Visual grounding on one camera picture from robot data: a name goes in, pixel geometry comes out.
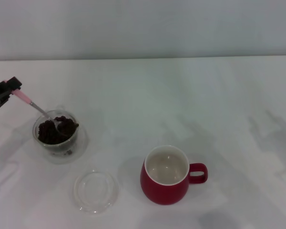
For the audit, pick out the pile of coffee beans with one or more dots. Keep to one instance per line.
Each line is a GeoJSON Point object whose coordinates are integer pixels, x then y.
{"type": "Point", "coordinates": [47, 133]}

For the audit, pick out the clear glass cup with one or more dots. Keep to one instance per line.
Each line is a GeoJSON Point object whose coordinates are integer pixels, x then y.
{"type": "Point", "coordinates": [62, 153]}

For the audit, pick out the red mug white inside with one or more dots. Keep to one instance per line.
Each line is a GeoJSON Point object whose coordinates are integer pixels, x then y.
{"type": "Point", "coordinates": [162, 195]}

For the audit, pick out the clear glass lid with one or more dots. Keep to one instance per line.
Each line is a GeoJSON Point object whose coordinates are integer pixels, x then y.
{"type": "Point", "coordinates": [97, 188]}

